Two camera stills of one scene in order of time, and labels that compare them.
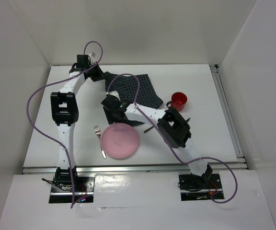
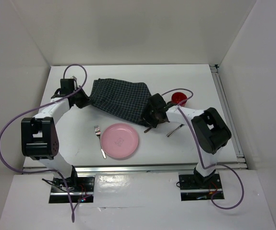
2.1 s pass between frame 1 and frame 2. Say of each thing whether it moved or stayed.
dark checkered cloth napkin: moved
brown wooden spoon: stayed
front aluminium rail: stayed
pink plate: stayed
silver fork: stayed
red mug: stayed
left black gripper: moved
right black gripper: moved
